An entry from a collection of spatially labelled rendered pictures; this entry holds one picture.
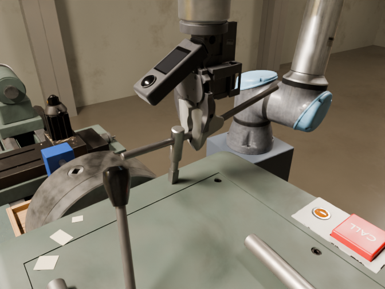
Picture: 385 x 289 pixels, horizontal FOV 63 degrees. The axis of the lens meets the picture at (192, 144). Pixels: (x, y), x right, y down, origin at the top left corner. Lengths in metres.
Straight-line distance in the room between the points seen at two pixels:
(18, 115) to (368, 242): 1.59
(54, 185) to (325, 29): 0.70
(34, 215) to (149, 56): 3.90
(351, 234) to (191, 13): 0.38
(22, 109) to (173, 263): 1.43
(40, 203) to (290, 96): 0.63
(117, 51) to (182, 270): 3.96
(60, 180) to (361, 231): 0.54
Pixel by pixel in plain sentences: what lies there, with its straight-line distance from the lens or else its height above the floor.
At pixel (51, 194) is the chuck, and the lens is 0.68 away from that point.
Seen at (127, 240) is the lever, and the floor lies 1.33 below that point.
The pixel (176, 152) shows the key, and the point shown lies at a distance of 0.52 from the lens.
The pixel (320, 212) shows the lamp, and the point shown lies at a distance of 0.55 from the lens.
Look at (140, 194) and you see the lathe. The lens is 0.55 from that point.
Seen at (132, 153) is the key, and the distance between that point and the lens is 0.48.
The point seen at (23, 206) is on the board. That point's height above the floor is 0.90.
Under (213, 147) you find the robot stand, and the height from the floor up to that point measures 1.09.
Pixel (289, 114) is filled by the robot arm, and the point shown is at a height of 1.26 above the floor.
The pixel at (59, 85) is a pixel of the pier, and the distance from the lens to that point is 3.91.
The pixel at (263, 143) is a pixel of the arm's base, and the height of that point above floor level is 1.14.
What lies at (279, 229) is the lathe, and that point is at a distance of 0.50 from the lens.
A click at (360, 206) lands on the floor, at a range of 2.75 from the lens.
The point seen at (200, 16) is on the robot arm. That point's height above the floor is 1.54.
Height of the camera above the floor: 1.60
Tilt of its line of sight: 30 degrees down
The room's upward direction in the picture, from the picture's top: straight up
